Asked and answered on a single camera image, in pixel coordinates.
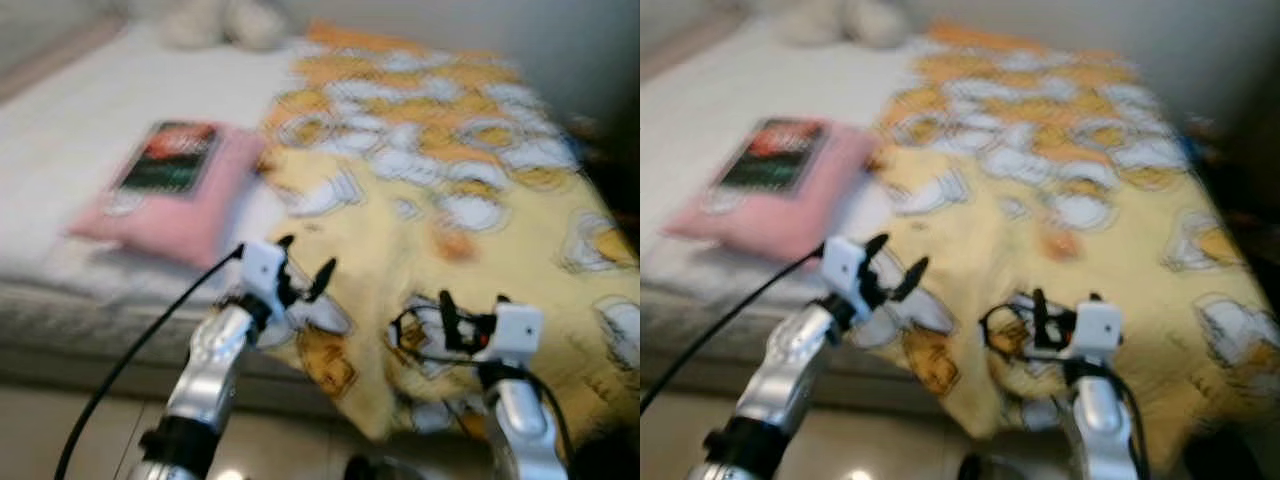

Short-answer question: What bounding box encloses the yellow cartoon egg blanket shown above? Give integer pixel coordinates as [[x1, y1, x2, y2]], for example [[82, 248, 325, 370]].
[[255, 20, 641, 446], [870, 20, 1280, 471]]

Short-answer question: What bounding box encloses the dark red green book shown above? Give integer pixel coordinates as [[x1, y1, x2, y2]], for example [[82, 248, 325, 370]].
[[112, 120, 223, 197], [715, 118, 829, 196]]

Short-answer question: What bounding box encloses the pink pillow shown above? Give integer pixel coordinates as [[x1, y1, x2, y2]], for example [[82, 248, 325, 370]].
[[662, 118, 881, 266], [65, 120, 269, 271]]

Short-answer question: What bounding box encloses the dark grey robot right leg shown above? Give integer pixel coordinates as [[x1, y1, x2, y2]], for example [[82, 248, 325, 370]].
[[345, 455, 401, 480], [958, 455, 1011, 480]]

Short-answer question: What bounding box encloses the dark wardrobe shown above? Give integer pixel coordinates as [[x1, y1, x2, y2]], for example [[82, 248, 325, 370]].
[[1195, 110, 1280, 271], [600, 60, 641, 236]]

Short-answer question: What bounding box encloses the white sheeted bed mattress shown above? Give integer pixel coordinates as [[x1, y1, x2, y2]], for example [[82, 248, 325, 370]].
[[0, 15, 346, 416], [640, 15, 961, 406]]

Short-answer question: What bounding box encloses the beige plush toy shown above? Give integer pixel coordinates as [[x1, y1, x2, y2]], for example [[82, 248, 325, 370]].
[[775, 0, 906, 49], [160, 0, 291, 53]]

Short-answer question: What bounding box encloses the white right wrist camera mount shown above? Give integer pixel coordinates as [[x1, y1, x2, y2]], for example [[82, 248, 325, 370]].
[[494, 304, 545, 362], [1070, 301, 1124, 360]]

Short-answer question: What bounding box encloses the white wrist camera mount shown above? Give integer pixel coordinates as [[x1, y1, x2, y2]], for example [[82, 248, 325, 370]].
[[494, 304, 545, 362], [1070, 301, 1124, 360], [243, 241, 289, 301], [822, 237, 868, 299]]

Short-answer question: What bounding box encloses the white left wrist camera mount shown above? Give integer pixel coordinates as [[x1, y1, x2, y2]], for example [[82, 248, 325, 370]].
[[243, 241, 289, 301], [822, 237, 868, 299]]

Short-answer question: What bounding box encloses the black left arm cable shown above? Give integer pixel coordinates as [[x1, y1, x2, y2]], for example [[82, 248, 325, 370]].
[[640, 243, 826, 413], [55, 245, 246, 480]]

